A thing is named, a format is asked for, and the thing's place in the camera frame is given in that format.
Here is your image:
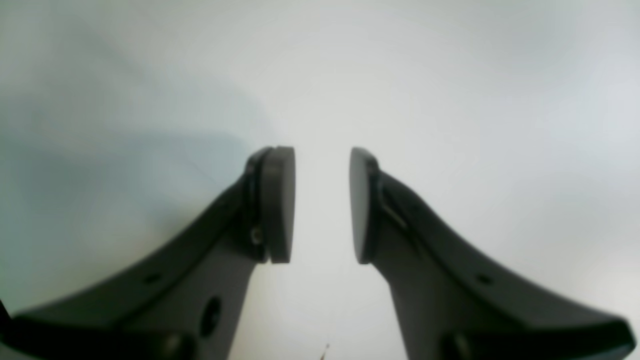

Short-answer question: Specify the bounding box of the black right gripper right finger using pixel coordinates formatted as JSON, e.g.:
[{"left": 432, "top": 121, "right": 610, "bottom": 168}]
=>
[{"left": 349, "top": 146, "right": 637, "bottom": 360}]

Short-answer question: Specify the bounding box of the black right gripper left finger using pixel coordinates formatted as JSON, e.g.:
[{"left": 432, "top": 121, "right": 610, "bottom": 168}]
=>
[{"left": 1, "top": 146, "right": 296, "bottom": 360}]

